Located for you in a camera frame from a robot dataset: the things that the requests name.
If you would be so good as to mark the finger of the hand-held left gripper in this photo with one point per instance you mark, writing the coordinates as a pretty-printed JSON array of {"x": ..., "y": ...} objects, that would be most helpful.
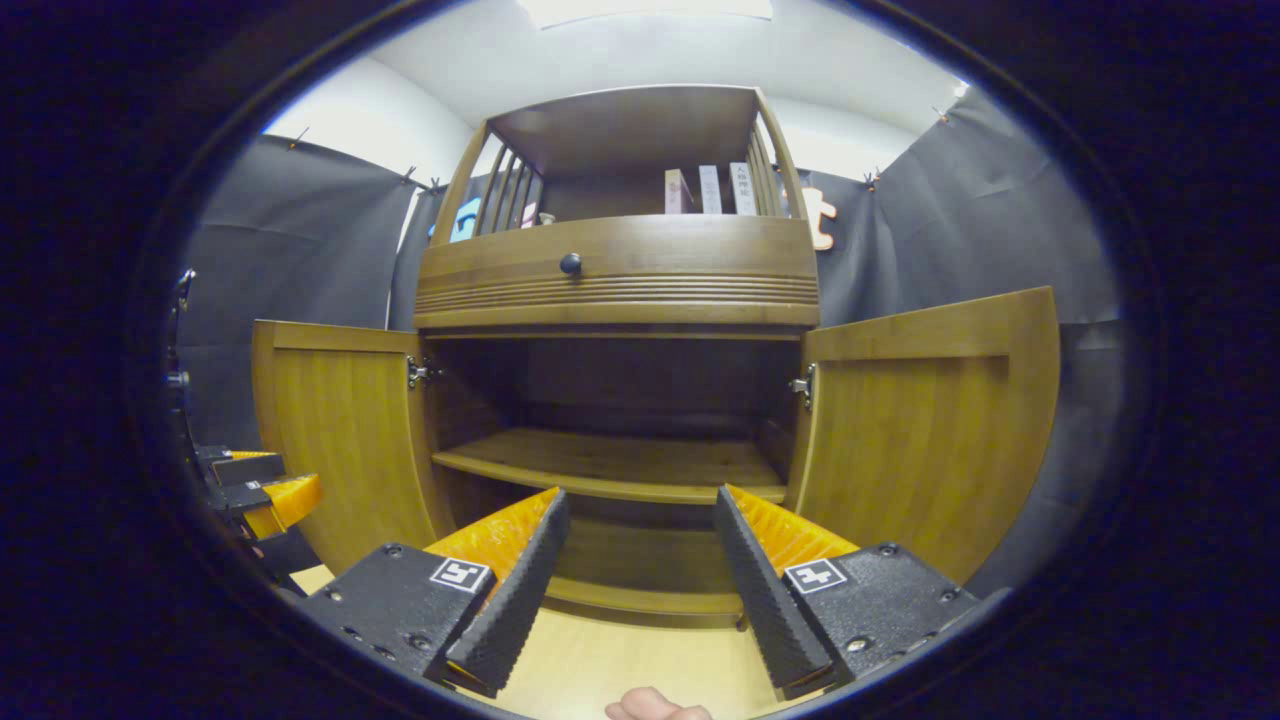
[
  {"x": 285, "y": 500},
  {"x": 245, "y": 468}
]

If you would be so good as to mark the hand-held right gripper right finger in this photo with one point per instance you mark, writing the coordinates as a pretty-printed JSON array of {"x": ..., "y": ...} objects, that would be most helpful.
[{"x": 765, "y": 590}]

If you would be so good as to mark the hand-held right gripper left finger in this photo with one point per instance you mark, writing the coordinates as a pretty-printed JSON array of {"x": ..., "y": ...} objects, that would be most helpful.
[{"x": 510, "y": 590}]

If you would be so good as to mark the wooden shoe cabinet door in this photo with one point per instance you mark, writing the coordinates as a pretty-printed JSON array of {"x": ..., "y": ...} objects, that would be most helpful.
[
  {"x": 930, "y": 430},
  {"x": 340, "y": 440}
]

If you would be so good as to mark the wooden double-door shoe cabinet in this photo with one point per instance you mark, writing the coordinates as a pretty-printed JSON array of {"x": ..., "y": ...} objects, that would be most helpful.
[{"x": 630, "y": 130}]

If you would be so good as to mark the metal door hinge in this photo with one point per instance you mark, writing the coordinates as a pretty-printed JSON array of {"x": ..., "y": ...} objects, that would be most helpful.
[
  {"x": 803, "y": 388},
  {"x": 420, "y": 372}
]

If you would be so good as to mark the wooden inner shelf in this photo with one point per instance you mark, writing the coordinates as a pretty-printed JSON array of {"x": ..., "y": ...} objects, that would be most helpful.
[{"x": 600, "y": 460}]

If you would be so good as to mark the black backdrop cloth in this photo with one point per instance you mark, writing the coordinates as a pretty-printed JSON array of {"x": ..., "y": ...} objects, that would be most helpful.
[{"x": 300, "y": 250}]

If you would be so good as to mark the black drawer knob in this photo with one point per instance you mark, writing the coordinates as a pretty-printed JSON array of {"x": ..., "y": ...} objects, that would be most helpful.
[{"x": 570, "y": 264}]

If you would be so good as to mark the white book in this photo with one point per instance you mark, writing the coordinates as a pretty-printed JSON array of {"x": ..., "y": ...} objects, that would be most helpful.
[
  {"x": 710, "y": 190},
  {"x": 743, "y": 190}
]

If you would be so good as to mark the large ceiling light panel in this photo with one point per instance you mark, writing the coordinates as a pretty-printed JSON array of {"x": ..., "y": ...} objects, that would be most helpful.
[{"x": 640, "y": 10}]

